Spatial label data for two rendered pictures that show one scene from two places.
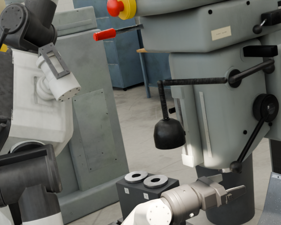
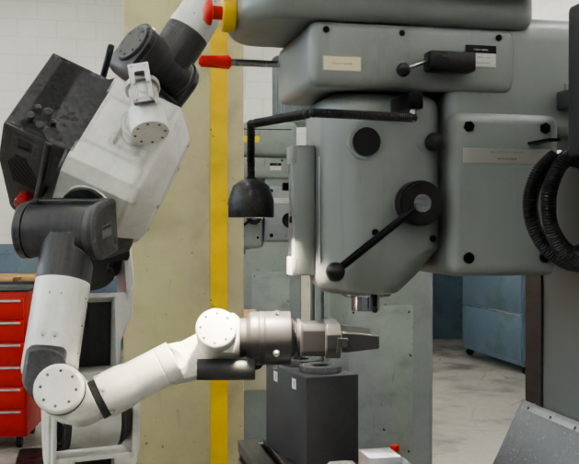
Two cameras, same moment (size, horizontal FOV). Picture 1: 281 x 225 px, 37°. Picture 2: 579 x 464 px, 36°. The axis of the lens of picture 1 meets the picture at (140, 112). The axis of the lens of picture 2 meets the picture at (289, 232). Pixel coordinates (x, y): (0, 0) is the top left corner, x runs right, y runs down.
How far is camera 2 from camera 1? 0.78 m
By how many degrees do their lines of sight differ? 25
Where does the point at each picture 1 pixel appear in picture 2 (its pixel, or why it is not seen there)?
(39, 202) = (59, 254)
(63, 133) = (134, 190)
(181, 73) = (310, 133)
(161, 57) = not seen: outside the picture
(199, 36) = (306, 62)
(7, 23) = (125, 47)
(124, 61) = not seen: hidden behind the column
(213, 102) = (330, 172)
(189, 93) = (306, 158)
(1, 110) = (63, 136)
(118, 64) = (520, 316)
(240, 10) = (384, 40)
